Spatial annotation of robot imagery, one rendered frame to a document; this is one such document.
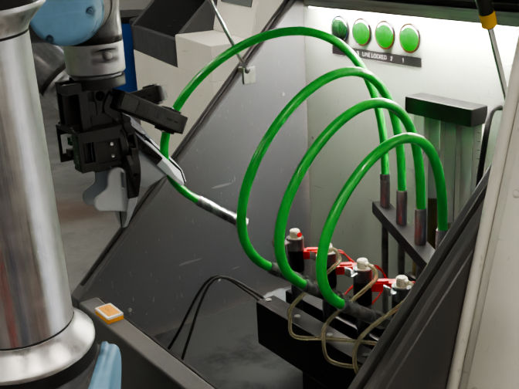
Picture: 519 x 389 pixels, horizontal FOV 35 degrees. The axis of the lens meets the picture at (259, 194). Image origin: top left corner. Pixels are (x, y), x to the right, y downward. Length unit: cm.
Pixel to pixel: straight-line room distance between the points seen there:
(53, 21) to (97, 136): 20
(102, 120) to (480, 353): 56
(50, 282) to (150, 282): 94
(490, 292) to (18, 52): 67
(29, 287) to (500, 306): 61
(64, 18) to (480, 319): 61
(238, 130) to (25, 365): 101
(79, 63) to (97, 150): 11
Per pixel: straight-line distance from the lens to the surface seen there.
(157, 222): 155
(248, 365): 151
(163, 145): 132
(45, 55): 134
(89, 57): 105
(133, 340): 137
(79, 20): 92
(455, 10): 134
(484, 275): 107
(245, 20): 424
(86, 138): 106
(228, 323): 165
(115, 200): 111
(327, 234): 103
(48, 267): 65
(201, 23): 457
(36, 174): 62
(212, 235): 163
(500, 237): 105
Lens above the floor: 160
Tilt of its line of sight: 19 degrees down
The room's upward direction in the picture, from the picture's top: 3 degrees counter-clockwise
